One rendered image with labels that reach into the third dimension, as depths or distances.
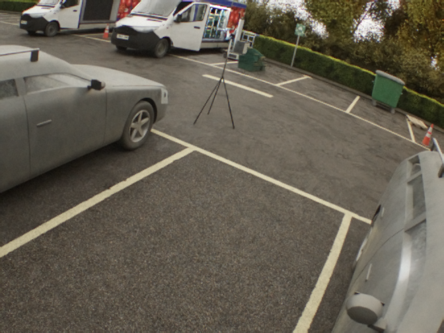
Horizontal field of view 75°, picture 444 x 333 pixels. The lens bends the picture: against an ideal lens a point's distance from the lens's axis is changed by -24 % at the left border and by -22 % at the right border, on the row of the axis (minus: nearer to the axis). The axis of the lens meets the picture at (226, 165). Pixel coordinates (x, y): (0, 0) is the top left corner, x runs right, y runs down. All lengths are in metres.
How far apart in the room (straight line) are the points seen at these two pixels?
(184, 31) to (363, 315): 10.78
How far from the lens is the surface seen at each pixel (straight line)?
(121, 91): 4.13
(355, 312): 1.49
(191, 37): 11.51
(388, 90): 13.76
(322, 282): 3.30
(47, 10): 15.46
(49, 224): 3.30
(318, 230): 4.01
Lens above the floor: 2.03
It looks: 25 degrees down
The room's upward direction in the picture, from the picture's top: 14 degrees clockwise
